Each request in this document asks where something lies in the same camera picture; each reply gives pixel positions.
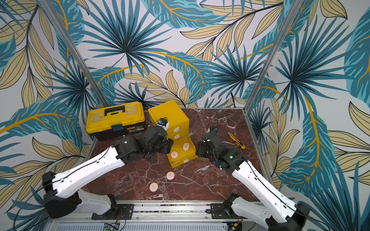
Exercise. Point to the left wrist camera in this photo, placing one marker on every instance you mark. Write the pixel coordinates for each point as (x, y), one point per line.
(163, 123)

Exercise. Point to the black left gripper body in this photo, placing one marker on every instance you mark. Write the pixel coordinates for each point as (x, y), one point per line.
(166, 147)

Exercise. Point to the yellow black utility knife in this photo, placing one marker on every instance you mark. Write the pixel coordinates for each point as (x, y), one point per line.
(236, 141)

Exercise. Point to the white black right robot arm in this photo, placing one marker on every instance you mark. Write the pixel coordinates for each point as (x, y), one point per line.
(277, 212)

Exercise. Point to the pink round earphone case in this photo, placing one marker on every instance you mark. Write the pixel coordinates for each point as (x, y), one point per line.
(153, 187)
(174, 154)
(170, 175)

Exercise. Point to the yellow bottom drawer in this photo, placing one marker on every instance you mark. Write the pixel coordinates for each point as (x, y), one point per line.
(184, 156)

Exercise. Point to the yellow plastic drawer cabinet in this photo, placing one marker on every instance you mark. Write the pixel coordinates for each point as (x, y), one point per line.
(178, 121)

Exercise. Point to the left aluminium frame post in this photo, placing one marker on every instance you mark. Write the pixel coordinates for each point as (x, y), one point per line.
(70, 45)

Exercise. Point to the aluminium frame post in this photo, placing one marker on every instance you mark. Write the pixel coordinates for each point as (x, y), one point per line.
(293, 11)
(70, 45)

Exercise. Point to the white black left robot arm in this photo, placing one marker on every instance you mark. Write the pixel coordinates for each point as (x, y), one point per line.
(63, 191)

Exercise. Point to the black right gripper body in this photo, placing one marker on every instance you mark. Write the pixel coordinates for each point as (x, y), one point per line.
(203, 147)

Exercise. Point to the right aluminium frame post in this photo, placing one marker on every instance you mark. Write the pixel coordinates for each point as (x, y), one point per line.
(293, 11)

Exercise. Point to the yellow black plastic toolbox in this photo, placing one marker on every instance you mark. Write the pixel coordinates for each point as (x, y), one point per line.
(114, 121)

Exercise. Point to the pink oval earphone case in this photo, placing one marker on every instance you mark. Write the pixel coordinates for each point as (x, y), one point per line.
(186, 146)

